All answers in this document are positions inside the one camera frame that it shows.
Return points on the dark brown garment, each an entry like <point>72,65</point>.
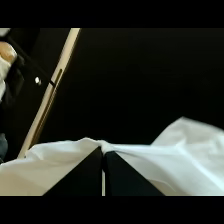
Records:
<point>28,86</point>

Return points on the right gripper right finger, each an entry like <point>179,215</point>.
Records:
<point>126,178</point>

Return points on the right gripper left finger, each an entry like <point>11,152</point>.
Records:
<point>83,178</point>

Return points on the beige garment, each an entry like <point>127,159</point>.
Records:
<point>6,51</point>

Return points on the white T-shirt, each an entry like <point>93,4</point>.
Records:
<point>186,160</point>

